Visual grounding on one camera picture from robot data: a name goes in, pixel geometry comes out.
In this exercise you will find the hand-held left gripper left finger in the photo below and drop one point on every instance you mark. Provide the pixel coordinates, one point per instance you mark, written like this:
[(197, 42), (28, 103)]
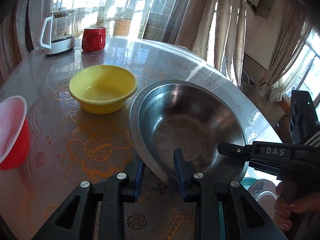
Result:
[(138, 180)]

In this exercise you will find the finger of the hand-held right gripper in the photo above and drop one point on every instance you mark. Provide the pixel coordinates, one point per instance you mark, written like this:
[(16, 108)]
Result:
[(235, 150)]

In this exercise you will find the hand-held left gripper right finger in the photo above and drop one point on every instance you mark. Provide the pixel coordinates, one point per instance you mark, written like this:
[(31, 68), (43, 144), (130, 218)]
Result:
[(178, 170)]

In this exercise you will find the white bird print plate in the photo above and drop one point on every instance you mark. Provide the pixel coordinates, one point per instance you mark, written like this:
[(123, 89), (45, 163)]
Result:
[(258, 187)]

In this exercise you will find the stainless steel basin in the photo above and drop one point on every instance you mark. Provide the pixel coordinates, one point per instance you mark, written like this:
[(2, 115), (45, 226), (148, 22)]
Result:
[(190, 120)]

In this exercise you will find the yellow plastic bowl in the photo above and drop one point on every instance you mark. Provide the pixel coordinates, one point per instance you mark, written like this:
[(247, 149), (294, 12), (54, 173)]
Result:
[(102, 90)]

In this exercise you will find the red plastic bowl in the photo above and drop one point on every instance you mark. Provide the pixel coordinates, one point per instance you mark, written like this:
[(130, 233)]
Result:
[(12, 135)]

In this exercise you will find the person's right hand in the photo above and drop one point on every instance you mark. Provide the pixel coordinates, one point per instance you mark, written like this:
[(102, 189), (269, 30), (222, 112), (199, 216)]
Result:
[(283, 212)]

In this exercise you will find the round back wooden chair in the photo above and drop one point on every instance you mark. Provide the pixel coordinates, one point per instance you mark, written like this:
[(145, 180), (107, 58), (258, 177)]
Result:
[(283, 122)]

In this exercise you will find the side window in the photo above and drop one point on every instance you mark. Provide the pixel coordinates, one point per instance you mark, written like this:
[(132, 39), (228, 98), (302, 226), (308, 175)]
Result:
[(307, 67)]

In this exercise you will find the beige tied curtain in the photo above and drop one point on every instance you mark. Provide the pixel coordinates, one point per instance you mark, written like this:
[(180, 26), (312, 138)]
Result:
[(285, 60)]

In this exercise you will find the red ceramic mug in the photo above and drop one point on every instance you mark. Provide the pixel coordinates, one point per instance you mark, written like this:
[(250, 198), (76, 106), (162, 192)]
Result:
[(92, 40)]

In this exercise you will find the glass electric kettle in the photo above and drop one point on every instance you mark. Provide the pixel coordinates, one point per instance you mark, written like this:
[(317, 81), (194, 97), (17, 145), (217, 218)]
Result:
[(58, 37)]

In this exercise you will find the large barred window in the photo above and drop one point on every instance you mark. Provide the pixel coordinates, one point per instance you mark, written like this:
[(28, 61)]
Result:
[(112, 5)]

